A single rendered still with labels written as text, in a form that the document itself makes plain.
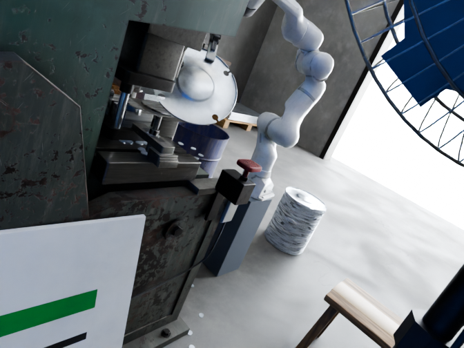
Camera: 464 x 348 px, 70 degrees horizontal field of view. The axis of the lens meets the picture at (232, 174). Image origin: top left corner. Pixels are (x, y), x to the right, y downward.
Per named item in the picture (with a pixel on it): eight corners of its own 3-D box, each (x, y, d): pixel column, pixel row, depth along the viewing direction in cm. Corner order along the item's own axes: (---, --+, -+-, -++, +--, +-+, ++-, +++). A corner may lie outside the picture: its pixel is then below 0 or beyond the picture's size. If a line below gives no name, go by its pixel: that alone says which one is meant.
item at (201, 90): (133, 59, 102) (133, 57, 102) (208, 37, 116) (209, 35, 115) (179, 139, 101) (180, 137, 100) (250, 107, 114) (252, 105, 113)
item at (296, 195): (282, 183, 228) (282, 182, 228) (318, 196, 233) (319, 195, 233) (291, 201, 201) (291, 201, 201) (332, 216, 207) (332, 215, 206)
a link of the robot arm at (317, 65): (306, 103, 158) (331, 74, 157) (325, 110, 143) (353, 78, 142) (281, 74, 149) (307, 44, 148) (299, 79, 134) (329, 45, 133)
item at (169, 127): (176, 139, 127) (187, 105, 123) (199, 155, 119) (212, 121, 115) (117, 134, 108) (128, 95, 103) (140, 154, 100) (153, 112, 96)
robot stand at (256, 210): (217, 248, 190) (247, 181, 175) (238, 268, 180) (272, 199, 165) (194, 255, 176) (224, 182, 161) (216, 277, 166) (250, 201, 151)
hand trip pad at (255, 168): (240, 179, 103) (250, 158, 101) (254, 189, 100) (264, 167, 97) (226, 180, 98) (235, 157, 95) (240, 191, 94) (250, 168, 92)
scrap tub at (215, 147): (184, 171, 273) (204, 117, 257) (217, 198, 250) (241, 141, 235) (141, 172, 241) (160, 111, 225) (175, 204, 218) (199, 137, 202)
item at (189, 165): (121, 119, 124) (125, 104, 122) (195, 180, 100) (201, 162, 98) (33, 110, 101) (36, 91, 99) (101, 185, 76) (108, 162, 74)
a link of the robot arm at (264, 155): (255, 155, 171) (275, 111, 163) (275, 172, 158) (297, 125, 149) (238, 152, 165) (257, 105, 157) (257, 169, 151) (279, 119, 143)
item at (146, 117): (123, 109, 105) (127, 96, 104) (149, 129, 97) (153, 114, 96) (97, 105, 98) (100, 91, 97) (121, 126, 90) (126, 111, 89)
